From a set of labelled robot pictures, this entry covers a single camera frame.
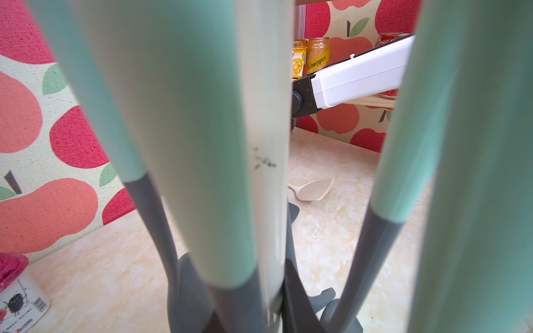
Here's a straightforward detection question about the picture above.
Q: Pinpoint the beige spatula mint handle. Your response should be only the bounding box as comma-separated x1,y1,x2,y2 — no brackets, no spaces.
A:
288,178,335,201

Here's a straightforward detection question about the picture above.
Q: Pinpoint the white utensil rack stand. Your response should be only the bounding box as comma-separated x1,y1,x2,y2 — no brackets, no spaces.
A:
236,1,295,332

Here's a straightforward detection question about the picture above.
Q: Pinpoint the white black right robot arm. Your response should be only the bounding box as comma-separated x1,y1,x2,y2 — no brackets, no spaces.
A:
291,34,415,119

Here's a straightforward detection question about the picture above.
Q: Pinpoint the yellow mango cup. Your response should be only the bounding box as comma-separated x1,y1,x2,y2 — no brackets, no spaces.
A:
291,40,308,80

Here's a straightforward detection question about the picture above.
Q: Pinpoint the orange schweppes can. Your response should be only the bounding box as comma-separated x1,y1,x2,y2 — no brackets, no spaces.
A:
305,37,331,75

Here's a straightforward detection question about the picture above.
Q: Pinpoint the red cola can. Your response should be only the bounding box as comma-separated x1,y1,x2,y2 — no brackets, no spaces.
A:
374,33,411,100

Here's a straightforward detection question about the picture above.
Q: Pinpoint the pink lid yogurt cup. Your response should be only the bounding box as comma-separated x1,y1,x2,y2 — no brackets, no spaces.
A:
1,253,51,333

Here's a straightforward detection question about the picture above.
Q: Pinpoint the grey utensil mint handle left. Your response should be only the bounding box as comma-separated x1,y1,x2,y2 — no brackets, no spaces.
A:
26,1,222,332

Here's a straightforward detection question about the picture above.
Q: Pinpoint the grey utensil mint handle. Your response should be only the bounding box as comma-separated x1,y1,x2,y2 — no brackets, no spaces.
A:
321,1,532,332
26,1,222,332

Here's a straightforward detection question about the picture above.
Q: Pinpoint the grey utensil mint handle right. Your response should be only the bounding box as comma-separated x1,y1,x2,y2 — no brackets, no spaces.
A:
321,1,532,332

